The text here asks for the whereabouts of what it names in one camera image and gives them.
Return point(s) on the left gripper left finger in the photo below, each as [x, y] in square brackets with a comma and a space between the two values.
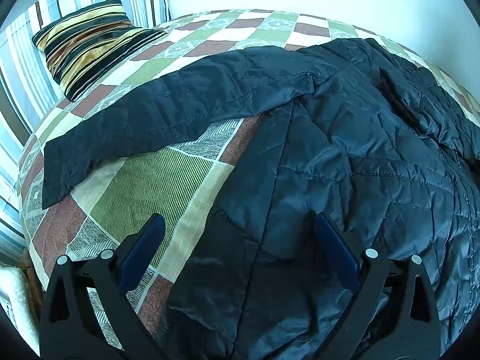
[69, 327]

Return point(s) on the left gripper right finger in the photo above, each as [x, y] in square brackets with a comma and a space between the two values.
[393, 312]

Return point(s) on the dark navy quilted jacket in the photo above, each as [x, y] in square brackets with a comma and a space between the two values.
[347, 129]

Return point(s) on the checkered patchwork bedspread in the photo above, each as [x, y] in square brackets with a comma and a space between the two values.
[179, 182]

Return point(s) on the blue white striped pillow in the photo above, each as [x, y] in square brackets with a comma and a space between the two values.
[28, 93]

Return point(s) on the gold black striped cushion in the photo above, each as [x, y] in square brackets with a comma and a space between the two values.
[84, 45]

